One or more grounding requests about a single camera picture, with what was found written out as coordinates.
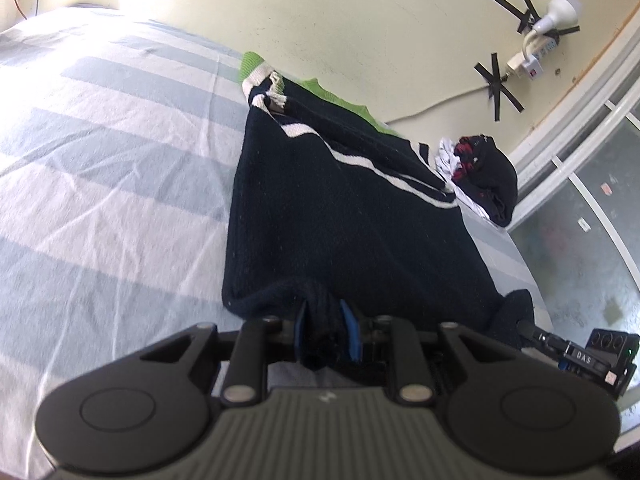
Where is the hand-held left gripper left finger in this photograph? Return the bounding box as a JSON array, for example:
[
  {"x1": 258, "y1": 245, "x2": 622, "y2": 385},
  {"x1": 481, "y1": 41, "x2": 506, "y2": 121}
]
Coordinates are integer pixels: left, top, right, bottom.
[{"x1": 140, "y1": 302, "x2": 309, "y2": 406}]

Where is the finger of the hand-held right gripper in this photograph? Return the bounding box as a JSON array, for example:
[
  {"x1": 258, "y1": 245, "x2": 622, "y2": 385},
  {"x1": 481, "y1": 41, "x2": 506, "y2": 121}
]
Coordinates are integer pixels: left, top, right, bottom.
[{"x1": 517, "y1": 320, "x2": 572, "y2": 362}]

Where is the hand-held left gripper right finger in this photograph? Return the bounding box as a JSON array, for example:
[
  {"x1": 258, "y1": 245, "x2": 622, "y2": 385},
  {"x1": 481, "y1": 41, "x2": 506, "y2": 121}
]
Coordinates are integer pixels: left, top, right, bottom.
[{"x1": 339, "y1": 300, "x2": 506, "y2": 404}]

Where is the navy green striped sweater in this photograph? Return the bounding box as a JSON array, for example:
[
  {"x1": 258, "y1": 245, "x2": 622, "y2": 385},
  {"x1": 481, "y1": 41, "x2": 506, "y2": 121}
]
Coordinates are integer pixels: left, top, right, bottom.
[{"x1": 222, "y1": 51, "x2": 537, "y2": 372}]

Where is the black red folded garment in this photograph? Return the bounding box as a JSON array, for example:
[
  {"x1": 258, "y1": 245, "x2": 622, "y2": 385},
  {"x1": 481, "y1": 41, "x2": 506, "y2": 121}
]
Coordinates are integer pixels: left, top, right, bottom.
[{"x1": 452, "y1": 134, "x2": 519, "y2": 227}]

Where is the white folded garment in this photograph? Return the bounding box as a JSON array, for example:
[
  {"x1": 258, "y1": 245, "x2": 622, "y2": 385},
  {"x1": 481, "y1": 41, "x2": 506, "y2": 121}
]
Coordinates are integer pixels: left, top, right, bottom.
[{"x1": 434, "y1": 138, "x2": 495, "y2": 222}]

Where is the blue white striped bed sheet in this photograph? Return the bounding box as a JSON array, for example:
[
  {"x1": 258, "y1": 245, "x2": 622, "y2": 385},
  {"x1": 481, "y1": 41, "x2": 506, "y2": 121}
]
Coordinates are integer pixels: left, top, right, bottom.
[{"x1": 0, "y1": 6, "x2": 557, "y2": 480}]

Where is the black tape cross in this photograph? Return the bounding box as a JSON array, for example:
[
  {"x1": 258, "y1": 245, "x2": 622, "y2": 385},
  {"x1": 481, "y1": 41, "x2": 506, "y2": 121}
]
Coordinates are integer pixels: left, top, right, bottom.
[
  {"x1": 488, "y1": 0, "x2": 581, "y2": 39},
  {"x1": 474, "y1": 52, "x2": 526, "y2": 122}
]

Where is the white power strip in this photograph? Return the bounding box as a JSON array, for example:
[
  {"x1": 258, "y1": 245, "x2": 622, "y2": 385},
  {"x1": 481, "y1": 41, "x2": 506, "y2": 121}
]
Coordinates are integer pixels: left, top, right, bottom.
[{"x1": 527, "y1": 35, "x2": 561, "y2": 64}]

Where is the white bulb lamp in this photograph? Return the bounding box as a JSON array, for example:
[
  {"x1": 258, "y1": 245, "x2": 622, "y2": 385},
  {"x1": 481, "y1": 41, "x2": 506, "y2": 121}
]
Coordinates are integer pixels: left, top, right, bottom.
[{"x1": 522, "y1": 0, "x2": 582, "y2": 49}]

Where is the white window frame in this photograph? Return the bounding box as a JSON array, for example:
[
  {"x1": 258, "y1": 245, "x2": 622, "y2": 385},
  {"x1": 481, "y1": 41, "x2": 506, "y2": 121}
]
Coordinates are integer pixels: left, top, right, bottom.
[{"x1": 502, "y1": 0, "x2": 640, "y2": 466}]

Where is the white wall cable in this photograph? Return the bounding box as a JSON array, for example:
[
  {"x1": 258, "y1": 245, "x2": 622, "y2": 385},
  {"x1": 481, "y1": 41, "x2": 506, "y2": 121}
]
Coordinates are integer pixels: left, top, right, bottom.
[{"x1": 385, "y1": 72, "x2": 511, "y2": 125}]

